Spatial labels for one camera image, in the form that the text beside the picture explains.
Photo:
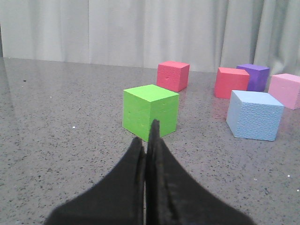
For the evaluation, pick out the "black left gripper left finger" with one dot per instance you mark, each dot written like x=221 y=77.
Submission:
x=116 y=200

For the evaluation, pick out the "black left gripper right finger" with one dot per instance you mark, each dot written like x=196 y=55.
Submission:
x=173 y=197

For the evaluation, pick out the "light blue foam cube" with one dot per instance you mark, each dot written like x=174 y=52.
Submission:
x=254 y=115

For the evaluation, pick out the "green foam cube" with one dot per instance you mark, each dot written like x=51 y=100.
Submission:
x=141 y=105

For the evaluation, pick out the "red foam cube left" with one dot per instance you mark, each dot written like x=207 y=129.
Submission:
x=172 y=75

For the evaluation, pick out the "red foam cube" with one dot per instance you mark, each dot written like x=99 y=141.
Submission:
x=172 y=75
x=229 y=79

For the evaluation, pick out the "red foam cube right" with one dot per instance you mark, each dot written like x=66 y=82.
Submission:
x=229 y=79

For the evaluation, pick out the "purple foam cube back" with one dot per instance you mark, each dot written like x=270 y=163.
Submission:
x=258 y=76

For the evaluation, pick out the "pink foam cube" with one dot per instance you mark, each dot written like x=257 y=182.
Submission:
x=286 y=89

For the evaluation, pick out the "white curtain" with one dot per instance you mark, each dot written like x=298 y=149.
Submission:
x=207 y=34

